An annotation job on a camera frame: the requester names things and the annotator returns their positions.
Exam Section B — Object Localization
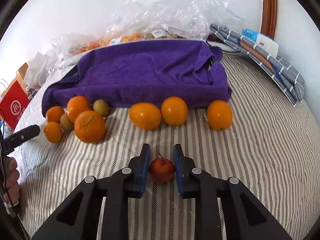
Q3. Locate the small tangerine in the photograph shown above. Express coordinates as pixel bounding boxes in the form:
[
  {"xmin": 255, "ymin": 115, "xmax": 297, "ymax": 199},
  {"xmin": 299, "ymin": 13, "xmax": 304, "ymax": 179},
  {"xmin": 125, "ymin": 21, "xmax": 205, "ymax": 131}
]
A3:
[
  {"xmin": 46, "ymin": 106, "xmax": 65, "ymax": 124},
  {"xmin": 44, "ymin": 121, "xmax": 62, "ymax": 144}
]

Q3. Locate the small red apple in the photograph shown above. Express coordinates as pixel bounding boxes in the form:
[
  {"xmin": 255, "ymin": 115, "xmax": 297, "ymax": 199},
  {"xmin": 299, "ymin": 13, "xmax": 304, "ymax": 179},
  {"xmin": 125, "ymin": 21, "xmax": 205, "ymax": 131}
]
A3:
[{"xmin": 149, "ymin": 158, "xmax": 175, "ymax": 184}]

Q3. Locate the smooth orange fruit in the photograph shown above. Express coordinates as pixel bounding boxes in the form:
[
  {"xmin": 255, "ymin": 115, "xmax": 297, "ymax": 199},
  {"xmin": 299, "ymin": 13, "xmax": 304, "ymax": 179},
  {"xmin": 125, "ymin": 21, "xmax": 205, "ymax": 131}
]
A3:
[
  {"xmin": 129, "ymin": 102, "xmax": 162, "ymax": 131},
  {"xmin": 161, "ymin": 96, "xmax": 188, "ymax": 126},
  {"xmin": 207, "ymin": 100, "xmax": 233, "ymax": 131}
]

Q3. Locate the person's left hand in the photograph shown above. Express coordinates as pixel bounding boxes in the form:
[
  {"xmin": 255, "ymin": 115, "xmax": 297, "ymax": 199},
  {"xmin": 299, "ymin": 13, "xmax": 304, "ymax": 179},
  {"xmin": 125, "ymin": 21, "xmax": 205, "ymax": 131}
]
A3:
[{"xmin": 4, "ymin": 158, "xmax": 20, "ymax": 204}]

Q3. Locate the red paper bag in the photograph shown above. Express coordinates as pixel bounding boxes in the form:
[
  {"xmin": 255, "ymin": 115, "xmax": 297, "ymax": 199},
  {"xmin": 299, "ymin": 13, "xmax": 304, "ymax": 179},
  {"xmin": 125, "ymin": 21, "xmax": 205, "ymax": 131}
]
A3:
[{"xmin": 0, "ymin": 81, "xmax": 30, "ymax": 130}]

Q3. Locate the green-brown kiwi left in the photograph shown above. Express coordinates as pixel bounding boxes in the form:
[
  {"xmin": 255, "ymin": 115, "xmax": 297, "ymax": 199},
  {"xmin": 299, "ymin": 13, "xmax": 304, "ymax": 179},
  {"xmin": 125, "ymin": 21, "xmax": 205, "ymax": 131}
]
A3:
[{"xmin": 60, "ymin": 113, "xmax": 74, "ymax": 131}]

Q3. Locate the green-brown kiwi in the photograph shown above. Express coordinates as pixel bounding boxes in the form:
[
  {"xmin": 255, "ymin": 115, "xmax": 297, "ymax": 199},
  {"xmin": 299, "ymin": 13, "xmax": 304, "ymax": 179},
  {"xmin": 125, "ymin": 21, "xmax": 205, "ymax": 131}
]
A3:
[
  {"xmin": 60, "ymin": 113, "xmax": 74, "ymax": 131},
  {"xmin": 93, "ymin": 99, "xmax": 110, "ymax": 116}
]

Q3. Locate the striped bed cover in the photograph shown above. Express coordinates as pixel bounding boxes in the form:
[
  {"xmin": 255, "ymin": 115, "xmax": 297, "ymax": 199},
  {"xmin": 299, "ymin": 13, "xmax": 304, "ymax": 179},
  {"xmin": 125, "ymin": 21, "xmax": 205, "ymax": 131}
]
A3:
[{"xmin": 13, "ymin": 54, "xmax": 319, "ymax": 239}]

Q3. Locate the large orange behind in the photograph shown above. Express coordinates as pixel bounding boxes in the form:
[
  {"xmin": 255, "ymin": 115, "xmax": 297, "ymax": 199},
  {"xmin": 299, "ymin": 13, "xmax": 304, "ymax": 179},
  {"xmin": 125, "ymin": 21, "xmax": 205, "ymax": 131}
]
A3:
[{"xmin": 67, "ymin": 96, "xmax": 92, "ymax": 123}]

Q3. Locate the white crumpled plastic bag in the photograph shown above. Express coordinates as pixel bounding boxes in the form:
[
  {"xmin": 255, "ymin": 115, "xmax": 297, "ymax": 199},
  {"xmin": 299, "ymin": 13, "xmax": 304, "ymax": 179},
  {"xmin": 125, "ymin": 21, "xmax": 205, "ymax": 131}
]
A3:
[{"xmin": 23, "ymin": 52, "xmax": 50, "ymax": 88}]

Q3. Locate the large textured orange front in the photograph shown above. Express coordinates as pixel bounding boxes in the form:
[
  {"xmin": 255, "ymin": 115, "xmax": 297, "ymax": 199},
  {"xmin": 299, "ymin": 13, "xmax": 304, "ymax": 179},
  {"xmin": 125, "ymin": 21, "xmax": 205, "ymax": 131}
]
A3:
[{"xmin": 74, "ymin": 111, "xmax": 106, "ymax": 143}]

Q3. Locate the green-brown kiwi right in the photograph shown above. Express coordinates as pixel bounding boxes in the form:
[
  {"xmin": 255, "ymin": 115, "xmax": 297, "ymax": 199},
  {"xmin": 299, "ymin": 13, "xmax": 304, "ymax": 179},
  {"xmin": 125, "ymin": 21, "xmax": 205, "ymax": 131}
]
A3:
[{"xmin": 93, "ymin": 99, "xmax": 110, "ymax": 116}]

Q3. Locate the purple towel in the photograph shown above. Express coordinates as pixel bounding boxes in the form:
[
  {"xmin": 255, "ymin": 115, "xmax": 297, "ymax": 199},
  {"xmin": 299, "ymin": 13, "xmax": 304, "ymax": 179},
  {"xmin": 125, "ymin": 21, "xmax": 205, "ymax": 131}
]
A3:
[{"xmin": 42, "ymin": 39, "xmax": 232, "ymax": 113}]

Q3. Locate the grey checked folded cloth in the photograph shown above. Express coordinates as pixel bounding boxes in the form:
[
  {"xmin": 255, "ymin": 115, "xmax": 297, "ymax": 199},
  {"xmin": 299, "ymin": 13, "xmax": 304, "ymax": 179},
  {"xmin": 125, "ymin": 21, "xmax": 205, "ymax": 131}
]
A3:
[{"xmin": 210, "ymin": 24, "xmax": 305, "ymax": 106}]

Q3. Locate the blue white tissue pack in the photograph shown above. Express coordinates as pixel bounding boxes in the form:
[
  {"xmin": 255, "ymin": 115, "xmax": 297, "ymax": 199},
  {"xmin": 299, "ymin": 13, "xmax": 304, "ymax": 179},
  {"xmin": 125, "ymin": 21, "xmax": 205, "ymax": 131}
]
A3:
[{"xmin": 242, "ymin": 28, "xmax": 279, "ymax": 58}]

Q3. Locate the clear plastic bag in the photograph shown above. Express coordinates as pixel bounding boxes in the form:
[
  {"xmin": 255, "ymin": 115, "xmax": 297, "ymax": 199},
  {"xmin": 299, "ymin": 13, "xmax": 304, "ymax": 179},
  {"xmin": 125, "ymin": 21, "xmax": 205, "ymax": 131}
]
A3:
[{"xmin": 47, "ymin": 0, "xmax": 241, "ymax": 58}]

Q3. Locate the brown wooden frame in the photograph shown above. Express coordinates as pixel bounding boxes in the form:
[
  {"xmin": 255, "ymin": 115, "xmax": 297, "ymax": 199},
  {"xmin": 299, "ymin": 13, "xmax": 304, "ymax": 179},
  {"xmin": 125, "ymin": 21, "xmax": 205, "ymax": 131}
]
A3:
[{"xmin": 260, "ymin": 0, "xmax": 278, "ymax": 39}]

